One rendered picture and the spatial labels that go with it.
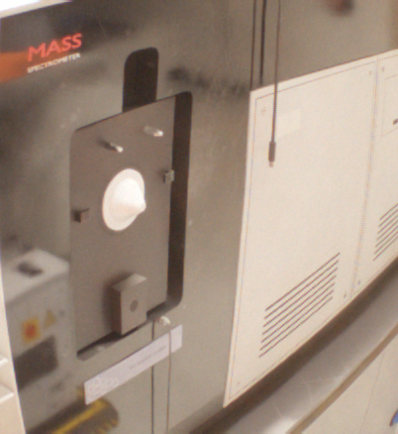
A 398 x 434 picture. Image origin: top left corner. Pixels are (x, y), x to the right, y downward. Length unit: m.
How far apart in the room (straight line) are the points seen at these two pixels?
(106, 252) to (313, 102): 0.40
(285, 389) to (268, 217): 0.37
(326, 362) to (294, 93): 0.55
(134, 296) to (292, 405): 0.51
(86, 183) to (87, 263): 0.08
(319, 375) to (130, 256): 0.60
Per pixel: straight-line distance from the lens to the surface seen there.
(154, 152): 0.86
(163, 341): 0.97
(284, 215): 1.12
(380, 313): 1.60
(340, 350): 1.47
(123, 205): 0.82
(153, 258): 0.92
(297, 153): 1.11
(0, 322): 0.75
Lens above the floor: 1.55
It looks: 25 degrees down
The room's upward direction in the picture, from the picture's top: 3 degrees clockwise
